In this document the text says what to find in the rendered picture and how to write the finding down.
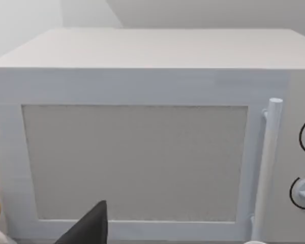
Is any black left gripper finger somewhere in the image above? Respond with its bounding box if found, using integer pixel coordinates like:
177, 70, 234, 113
53, 200, 109, 244

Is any pale microwave door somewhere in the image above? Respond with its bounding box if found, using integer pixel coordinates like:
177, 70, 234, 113
0, 68, 291, 242

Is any pale microwave oven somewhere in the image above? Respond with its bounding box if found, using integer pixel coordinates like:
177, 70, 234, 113
0, 28, 305, 244

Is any white microwave door handle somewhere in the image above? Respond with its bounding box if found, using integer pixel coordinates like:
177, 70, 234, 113
249, 98, 283, 241

